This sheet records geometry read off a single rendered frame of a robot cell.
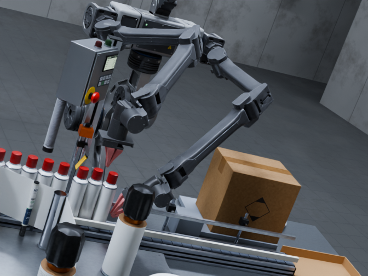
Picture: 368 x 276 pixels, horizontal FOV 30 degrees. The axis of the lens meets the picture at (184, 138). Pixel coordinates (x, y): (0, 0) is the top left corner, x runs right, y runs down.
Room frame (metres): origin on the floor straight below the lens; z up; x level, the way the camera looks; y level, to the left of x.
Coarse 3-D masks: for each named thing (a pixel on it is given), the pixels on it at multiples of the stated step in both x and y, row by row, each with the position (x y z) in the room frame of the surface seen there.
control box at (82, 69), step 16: (80, 48) 2.05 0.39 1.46; (96, 48) 2.07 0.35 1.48; (112, 48) 2.15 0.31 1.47; (80, 64) 2.05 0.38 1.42; (96, 64) 2.05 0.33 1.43; (64, 80) 2.05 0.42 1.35; (80, 80) 2.04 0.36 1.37; (96, 80) 2.09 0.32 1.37; (64, 96) 2.05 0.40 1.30; (80, 96) 2.04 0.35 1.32
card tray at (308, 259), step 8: (288, 248) 2.51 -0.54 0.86; (296, 248) 2.52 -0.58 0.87; (296, 256) 2.53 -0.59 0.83; (304, 256) 2.54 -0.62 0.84; (312, 256) 2.55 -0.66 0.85; (320, 256) 2.57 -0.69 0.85; (328, 256) 2.58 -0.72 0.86; (336, 256) 2.59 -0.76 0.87; (296, 264) 2.45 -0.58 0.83; (304, 264) 2.48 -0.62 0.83; (312, 264) 2.50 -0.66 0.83; (320, 264) 2.53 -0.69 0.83; (328, 264) 2.56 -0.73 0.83; (336, 264) 2.58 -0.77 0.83; (344, 264) 2.59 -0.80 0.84; (296, 272) 2.39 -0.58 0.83; (304, 272) 2.41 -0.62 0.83; (312, 272) 2.43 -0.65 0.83; (320, 272) 2.46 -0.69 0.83; (328, 272) 2.48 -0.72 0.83; (336, 272) 2.51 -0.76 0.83; (344, 272) 2.54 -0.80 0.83; (352, 272) 2.53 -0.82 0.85
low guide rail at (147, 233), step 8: (80, 224) 2.04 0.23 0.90; (88, 224) 2.05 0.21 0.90; (96, 224) 2.06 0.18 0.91; (104, 224) 2.07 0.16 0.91; (112, 224) 2.09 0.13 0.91; (144, 232) 2.12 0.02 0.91; (152, 232) 2.13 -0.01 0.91; (176, 240) 2.16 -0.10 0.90; (184, 240) 2.17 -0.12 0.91; (192, 240) 2.18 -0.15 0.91; (200, 240) 2.20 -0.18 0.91; (216, 248) 2.22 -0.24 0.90; (224, 248) 2.23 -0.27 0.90; (232, 248) 2.24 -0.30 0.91; (240, 248) 2.25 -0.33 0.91; (248, 248) 2.27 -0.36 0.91; (264, 256) 2.29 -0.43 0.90; (272, 256) 2.30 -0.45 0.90; (280, 256) 2.31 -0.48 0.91; (288, 256) 2.32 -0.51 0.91
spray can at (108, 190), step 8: (112, 176) 2.09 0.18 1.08; (104, 184) 2.09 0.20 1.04; (112, 184) 2.09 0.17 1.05; (104, 192) 2.08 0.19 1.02; (112, 192) 2.09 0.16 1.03; (104, 200) 2.08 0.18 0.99; (112, 200) 2.10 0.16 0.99; (96, 208) 2.09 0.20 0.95; (104, 208) 2.08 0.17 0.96; (96, 216) 2.08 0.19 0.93; (104, 216) 2.09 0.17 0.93
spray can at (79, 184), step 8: (80, 168) 2.05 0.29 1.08; (88, 168) 2.07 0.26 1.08; (80, 176) 2.05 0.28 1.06; (72, 184) 2.05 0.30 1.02; (80, 184) 2.04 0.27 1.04; (72, 192) 2.04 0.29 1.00; (80, 192) 2.04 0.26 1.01; (72, 200) 2.04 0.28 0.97; (80, 200) 2.05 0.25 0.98; (72, 208) 2.04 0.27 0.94
